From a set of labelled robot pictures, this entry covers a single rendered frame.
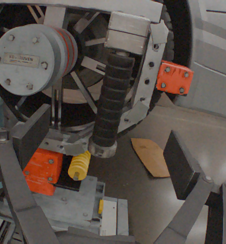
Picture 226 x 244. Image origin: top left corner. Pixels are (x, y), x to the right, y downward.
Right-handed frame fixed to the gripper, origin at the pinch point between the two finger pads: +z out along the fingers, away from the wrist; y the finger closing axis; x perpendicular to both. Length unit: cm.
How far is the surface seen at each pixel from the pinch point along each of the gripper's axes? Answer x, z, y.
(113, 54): 6.6, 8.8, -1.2
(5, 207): -68, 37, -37
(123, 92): 2.2, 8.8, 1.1
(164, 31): 13.0, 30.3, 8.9
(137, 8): 13.5, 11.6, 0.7
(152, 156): -81, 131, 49
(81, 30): 9.1, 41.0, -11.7
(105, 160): -82, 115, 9
